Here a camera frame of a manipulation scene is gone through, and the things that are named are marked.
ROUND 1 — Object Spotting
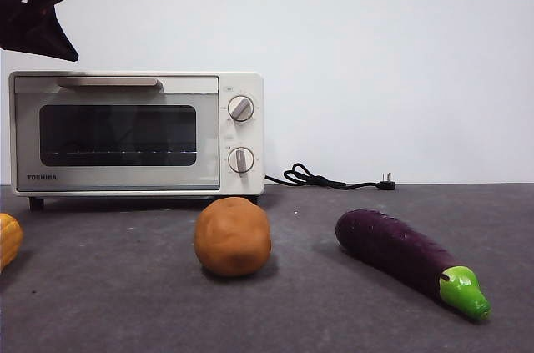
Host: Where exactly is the purple eggplant green stem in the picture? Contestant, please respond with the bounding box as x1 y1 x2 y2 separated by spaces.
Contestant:
335 208 491 321

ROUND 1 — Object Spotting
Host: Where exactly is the black power cable with plug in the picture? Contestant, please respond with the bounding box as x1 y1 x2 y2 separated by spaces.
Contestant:
264 163 396 193

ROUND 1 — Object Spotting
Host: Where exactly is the metal wire oven rack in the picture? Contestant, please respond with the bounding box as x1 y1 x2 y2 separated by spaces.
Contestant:
43 148 199 157

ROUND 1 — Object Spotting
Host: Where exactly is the beige round oven knob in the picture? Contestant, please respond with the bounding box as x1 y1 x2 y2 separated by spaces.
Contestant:
227 146 255 177
227 95 255 123

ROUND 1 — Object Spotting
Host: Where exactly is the yellow corn cob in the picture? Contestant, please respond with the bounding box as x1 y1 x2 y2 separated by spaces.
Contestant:
0 213 24 275

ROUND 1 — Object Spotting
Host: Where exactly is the glass oven door beige handle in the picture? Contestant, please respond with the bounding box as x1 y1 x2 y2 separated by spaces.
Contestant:
13 75 220 193

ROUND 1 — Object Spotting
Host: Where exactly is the white Toshiba toaster oven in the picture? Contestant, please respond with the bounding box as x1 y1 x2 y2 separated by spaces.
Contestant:
8 71 264 212

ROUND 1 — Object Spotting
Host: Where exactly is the brown potato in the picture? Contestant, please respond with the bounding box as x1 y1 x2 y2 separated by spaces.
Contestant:
193 197 272 279

